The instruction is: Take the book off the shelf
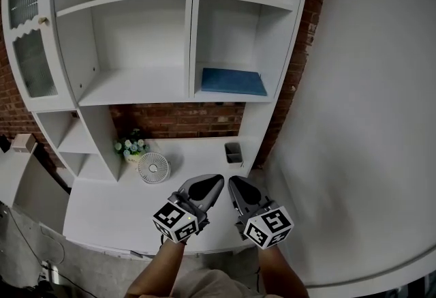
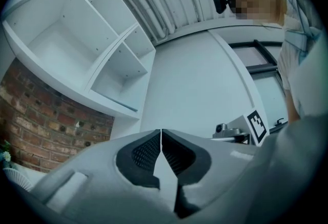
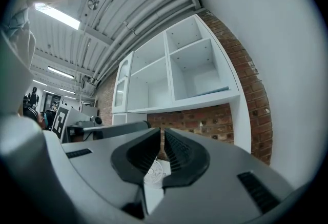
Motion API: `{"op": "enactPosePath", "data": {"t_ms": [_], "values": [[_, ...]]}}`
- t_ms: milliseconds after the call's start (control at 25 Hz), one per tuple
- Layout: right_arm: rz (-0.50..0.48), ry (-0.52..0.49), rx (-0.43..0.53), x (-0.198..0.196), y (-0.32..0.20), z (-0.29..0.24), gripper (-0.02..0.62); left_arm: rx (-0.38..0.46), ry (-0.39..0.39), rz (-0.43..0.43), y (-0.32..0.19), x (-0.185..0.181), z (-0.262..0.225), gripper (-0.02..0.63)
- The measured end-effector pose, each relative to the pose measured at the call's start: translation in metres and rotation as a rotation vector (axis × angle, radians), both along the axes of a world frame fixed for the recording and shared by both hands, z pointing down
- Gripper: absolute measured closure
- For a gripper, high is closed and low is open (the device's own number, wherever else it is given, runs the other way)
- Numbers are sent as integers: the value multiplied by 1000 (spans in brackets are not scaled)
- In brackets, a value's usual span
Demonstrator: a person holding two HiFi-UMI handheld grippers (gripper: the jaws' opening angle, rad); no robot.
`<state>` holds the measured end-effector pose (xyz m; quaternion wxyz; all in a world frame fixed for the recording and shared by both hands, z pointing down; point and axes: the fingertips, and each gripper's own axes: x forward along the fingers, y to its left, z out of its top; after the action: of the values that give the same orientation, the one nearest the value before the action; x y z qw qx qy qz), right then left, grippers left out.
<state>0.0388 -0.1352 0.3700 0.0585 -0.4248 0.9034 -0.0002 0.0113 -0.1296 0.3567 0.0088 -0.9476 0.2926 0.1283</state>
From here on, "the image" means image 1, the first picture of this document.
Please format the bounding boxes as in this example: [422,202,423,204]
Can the blue book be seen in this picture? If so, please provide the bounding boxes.
[200,67,268,97]

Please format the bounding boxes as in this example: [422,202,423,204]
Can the white wall shelf unit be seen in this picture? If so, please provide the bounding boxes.
[1,0,314,256]

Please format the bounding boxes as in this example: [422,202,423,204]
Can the small brown box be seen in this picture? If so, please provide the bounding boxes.
[12,134,37,153]

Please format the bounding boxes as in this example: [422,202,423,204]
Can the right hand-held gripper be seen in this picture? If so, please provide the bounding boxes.
[228,175,294,250]

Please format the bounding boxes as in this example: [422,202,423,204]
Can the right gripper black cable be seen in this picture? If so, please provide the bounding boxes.
[254,266,264,293]

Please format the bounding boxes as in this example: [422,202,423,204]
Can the person's white shirt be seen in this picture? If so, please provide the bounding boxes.
[168,267,272,298]

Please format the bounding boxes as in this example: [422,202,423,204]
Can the white side furniture panel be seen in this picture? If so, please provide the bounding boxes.
[0,149,72,224]

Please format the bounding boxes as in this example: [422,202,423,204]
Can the black floor cable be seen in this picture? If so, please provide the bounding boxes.
[0,203,67,290]

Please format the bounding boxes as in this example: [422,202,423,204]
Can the ribbed glass cabinet door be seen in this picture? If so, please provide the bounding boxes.
[1,0,78,113]

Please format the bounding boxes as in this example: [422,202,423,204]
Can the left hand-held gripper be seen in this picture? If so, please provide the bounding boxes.
[152,173,225,245]

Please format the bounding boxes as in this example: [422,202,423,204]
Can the potted blue white flowers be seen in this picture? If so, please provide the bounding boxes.
[113,128,151,164]

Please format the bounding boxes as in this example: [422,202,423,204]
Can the grey pen holder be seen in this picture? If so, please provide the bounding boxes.
[223,142,243,164]

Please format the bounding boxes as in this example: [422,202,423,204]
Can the small white desk fan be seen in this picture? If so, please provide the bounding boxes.
[137,151,171,185]

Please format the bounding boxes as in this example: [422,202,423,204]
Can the white power strip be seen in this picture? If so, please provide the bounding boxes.
[40,259,61,286]

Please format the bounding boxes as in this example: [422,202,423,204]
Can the person's right forearm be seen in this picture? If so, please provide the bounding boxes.
[257,243,309,298]

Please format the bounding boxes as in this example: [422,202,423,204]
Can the person's left forearm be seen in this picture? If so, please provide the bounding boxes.
[124,237,187,298]

